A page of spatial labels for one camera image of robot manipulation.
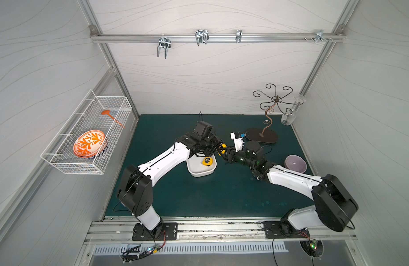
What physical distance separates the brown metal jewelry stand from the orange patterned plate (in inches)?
24.1

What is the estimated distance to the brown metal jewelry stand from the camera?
836 millimetres

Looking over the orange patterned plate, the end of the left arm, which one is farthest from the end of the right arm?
the orange patterned plate

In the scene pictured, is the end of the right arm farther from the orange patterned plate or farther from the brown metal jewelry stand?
the orange patterned plate
